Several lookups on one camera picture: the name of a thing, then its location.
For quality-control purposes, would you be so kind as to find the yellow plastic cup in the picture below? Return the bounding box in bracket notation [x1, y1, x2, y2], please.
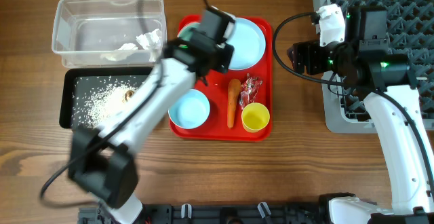
[241, 102, 271, 133]

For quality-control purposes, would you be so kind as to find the green bowl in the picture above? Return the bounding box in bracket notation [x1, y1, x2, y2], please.
[177, 22, 199, 41]

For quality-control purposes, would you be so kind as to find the light blue bowl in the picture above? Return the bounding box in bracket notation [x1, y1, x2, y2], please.
[168, 89, 210, 130]

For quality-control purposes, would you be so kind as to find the white paper napkin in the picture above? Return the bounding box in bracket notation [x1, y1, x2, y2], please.
[100, 29, 162, 62]

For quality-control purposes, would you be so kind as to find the brown food scrap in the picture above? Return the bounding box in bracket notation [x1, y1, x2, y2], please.
[123, 90, 135, 102]

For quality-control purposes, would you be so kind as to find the white rice pile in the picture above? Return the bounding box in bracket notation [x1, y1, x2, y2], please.
[70, 75, 146, 129]

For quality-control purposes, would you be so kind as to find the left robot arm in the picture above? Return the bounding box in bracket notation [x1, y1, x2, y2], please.
[68, 23, 234, 223]

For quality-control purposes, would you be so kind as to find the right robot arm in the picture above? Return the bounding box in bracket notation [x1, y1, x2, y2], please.
[288, 4, 433, 223]

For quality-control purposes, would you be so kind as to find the grey dishwasher rack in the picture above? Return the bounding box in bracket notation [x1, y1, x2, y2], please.
[313, 0, 433, 134]

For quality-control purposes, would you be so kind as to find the black waste tray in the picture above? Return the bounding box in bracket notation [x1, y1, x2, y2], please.
[59, 67, 152, 130]

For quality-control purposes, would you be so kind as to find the red candy wrapper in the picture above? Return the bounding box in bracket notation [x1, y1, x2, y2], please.
[239, 73, 262, 109]

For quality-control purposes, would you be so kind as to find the light blue plate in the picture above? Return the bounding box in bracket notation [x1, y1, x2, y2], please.
[227, 18, 266, 71]

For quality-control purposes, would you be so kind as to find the orange carrot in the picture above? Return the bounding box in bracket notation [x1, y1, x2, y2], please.
[227, 79, 241, 128]

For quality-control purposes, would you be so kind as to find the red plastic tray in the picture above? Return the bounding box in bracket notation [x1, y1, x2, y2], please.
[169, 17, 273, 142]

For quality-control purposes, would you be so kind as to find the clear plastic bin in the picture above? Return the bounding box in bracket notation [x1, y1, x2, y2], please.
[52, 0, 167, 69]

